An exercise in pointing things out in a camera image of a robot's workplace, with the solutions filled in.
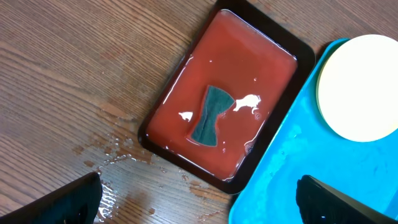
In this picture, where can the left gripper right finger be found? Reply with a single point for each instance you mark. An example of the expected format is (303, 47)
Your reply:
(320, 203)

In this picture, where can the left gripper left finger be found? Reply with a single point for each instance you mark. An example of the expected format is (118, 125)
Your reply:
(76, 202)

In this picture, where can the black tray with red liquid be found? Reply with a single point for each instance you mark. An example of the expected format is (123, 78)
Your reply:
(260, 64)

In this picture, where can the yellow plate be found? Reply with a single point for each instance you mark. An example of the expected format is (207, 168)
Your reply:
(357, 88)

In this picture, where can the teal plastic serving tray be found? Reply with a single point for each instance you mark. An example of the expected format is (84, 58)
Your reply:
(305, 145)

